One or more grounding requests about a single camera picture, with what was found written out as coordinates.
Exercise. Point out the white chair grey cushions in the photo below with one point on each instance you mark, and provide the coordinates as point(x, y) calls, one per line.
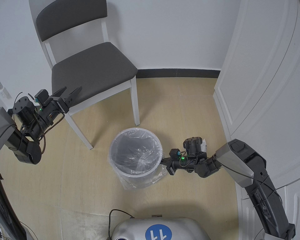
point(93, 70)

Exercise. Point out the crumpled white printed paper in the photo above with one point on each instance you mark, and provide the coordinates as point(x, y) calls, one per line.
point(205, 145)

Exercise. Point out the clear plastic bag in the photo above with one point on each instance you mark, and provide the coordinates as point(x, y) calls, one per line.
point(161, 174)

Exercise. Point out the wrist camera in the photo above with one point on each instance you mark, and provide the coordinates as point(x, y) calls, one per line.
point(42, 97)
point(174, 154)

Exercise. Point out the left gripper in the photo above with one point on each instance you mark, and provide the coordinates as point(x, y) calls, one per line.
point(56, 107)

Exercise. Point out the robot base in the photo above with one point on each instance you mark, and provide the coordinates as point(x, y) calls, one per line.
point(182, 229)

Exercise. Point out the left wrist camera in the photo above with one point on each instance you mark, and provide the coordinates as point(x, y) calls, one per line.
point(42, 97)

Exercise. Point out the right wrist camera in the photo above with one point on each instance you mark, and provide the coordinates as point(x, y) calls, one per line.
point(174, 154)

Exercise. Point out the pale grey trash bin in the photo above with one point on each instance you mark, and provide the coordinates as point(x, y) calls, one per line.
point(131, 150)

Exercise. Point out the white wall socket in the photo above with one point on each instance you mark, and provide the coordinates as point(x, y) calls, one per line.
point(4, 91)

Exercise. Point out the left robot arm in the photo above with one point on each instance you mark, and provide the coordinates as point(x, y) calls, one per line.
point(25, 150)

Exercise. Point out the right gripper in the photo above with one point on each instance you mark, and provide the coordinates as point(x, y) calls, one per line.
point(179, 165)

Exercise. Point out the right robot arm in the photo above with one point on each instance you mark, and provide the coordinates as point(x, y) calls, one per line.
point(241, 159)

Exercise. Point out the white wardrobe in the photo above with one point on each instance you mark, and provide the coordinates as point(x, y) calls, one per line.
point(257, 70)

